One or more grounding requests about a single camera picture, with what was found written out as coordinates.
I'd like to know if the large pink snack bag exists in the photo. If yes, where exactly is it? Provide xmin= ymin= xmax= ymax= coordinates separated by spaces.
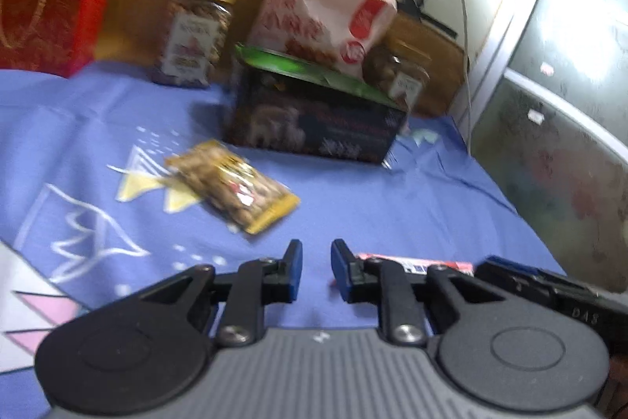
xmin=246 ymin=0 xmax=398 ymax=79

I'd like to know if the blue printed cloth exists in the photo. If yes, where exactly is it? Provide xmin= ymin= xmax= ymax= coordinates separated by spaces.
xmin=0 ymin=60 xmax=580 ymax=419

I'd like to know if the clear nut jar dark label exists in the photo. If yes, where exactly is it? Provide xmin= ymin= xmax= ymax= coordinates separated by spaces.
xmin=365 ymin=37 xmax=433 ymax=112

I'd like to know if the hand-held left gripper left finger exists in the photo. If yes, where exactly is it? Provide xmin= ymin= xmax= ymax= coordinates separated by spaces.
xmin=140 ymin=240 xmax=302 ymax=348

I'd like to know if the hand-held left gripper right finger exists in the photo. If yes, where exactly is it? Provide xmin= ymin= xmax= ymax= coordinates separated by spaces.
xmin=331 ymin=239 xmax=506 ymax=346

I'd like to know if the frosted glass door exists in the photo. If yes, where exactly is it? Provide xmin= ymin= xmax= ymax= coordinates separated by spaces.
xmin=471 ymin=0 xmax=628 ymax=297

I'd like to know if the small pink snack packet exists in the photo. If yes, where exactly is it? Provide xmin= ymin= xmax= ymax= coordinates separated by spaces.
xmin=356 ymin=253 xmax=476 ymax=278

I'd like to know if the red gift box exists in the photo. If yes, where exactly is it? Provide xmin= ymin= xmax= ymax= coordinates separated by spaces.
xmin=0 ymin=0 xmax=123 ymax=79

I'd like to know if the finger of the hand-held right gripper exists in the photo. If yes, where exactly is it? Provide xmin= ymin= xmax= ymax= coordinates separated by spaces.
xmin=475 ymin=255 xmax=628 ymax=344

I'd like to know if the clear nut jar white label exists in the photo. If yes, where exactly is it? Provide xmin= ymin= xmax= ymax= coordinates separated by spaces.
xmin=152 ymin=0 xmax=237 ymax=88

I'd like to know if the yellow-edged nut snack packet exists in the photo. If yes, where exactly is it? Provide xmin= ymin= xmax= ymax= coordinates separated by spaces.
xmin=164 ymin=140 xmax=301 ymax=236

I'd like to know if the white cable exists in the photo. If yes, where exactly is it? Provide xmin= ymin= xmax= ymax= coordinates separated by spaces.
xmin=424 ymin=0 xmax=479 ymax=157

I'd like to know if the black cardboard box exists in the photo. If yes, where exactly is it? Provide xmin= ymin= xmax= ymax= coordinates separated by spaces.
xmin=223 ymin=51 xmax=410 ymax=165

